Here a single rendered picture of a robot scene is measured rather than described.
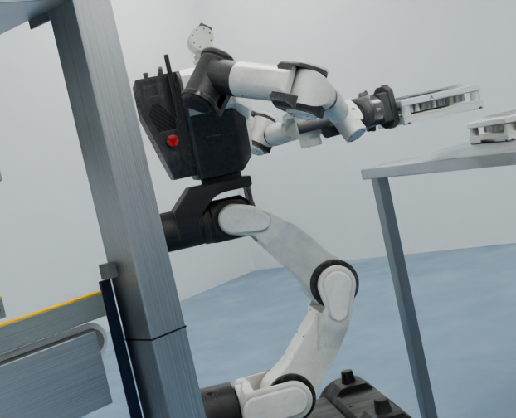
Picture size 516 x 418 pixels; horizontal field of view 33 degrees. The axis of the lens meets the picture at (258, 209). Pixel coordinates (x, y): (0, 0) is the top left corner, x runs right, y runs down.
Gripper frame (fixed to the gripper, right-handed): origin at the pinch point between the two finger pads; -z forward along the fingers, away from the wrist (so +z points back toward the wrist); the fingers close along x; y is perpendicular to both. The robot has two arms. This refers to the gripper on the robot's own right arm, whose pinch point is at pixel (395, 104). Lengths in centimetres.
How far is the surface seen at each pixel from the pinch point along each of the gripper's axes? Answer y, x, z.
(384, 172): -16.4, 19.6, -8.0
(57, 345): 58, 19, 151
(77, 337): 58, 19, 148
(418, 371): -24, 86, -11
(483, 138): 2.3, 16.9, -36.1
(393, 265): -25, 50, -12
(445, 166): 12.8, 19.9, 0.6
